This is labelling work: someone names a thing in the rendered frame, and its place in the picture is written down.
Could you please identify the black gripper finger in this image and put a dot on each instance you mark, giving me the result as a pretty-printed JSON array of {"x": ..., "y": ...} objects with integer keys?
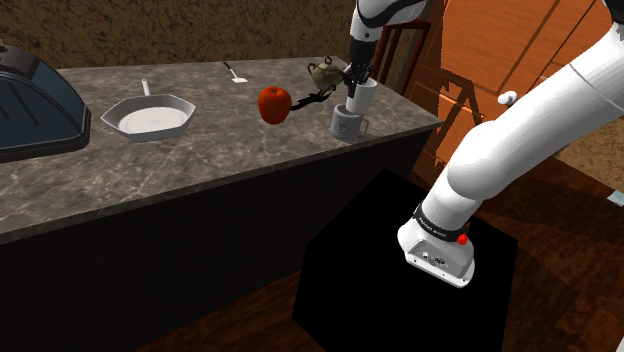
[
  {"x": 351, "y": 85},
  {"x": 366, "y": 75}
]

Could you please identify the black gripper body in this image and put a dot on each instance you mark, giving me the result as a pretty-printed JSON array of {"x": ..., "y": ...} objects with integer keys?
[{"x": 361, "y": 52}]

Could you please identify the white cup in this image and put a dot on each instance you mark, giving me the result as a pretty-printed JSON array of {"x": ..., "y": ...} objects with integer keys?
[{"x": 360, "y": 100}]

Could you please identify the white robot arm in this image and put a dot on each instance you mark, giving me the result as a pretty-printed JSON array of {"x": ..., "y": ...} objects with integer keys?
[{"x": 507, "y": 146}]

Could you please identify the olive green teapot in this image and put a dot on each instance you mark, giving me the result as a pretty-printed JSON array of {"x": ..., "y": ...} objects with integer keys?
[{"x": 325, "y": 75}]

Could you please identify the dark red wooden chair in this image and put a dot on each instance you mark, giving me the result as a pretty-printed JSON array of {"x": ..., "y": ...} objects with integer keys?
[{"x": 410, "y": 24}]

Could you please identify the red apple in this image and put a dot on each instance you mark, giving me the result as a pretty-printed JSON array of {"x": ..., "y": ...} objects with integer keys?
[{"x": 274, "y": 105}]

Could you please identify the orange wooden door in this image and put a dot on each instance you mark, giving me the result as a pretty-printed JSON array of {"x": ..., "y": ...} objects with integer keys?
[{"x": 487, "y": 44}]

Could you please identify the black robot stand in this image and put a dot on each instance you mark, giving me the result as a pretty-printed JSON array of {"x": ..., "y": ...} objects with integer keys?
[{"x": 370, "y": 273}]

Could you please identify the white frying pan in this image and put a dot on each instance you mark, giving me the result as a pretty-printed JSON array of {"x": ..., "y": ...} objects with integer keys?
[{"x": 151, "y": 119}]

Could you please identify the dark blue domed appliance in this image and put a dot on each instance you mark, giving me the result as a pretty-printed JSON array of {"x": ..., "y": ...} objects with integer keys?
[{"x": 34, "y": 107}]

